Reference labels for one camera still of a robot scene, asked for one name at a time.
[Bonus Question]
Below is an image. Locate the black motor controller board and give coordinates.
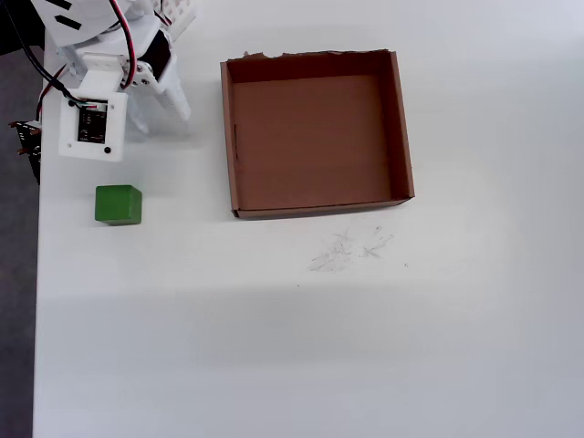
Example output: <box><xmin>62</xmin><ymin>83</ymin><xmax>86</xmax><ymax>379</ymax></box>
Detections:
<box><xmin>7</xmin><ymin>118</ymin><xmax>43</xmax><ymax>184</ymax></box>

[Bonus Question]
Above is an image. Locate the green cube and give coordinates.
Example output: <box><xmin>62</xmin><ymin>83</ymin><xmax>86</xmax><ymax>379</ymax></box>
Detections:
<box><xmin>94</xmin><ymin>184</ymin><xmax>143</xmax><ymax>227</ymax></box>

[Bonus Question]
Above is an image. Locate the brown cardboard box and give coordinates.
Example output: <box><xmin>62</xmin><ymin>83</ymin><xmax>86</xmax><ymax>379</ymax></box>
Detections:
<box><xmin>220</xmin><ymin>48</ymin><xmax>416</xmax><ymax>221</ymax></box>

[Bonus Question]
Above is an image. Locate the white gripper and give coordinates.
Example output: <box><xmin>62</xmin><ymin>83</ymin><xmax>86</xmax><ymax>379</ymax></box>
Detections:
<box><xmin>119</xmin><ymin>20</ymin><xmax>193</xmax><ymax>134</ymax></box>

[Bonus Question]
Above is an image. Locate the red servo wire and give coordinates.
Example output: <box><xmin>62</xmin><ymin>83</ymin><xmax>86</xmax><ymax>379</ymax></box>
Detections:
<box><xmin>108</xmin><ymin>0</ymin><xmax>139</xmax><ymax>89</ymax></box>

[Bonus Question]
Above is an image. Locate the red white servo lead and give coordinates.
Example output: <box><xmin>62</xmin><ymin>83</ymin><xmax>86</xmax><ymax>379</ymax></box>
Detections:
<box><xmin>34</xmin><ymin>63</ymin><xmax>70</xmax><ymax>128</ymax></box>

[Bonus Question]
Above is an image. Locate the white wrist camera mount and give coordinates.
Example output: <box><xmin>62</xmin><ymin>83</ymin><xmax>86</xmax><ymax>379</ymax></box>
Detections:
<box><xmin>57</xmin><ymin>51</ymin><xmax>129</xmax><ymax>163</ymax></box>

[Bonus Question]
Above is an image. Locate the black camera cable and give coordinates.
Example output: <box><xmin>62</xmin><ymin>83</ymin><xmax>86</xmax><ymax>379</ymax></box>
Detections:
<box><xmin>4</xmin><ymin>6</ymin><xmax>77</xmax><ymax>100</ymax></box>

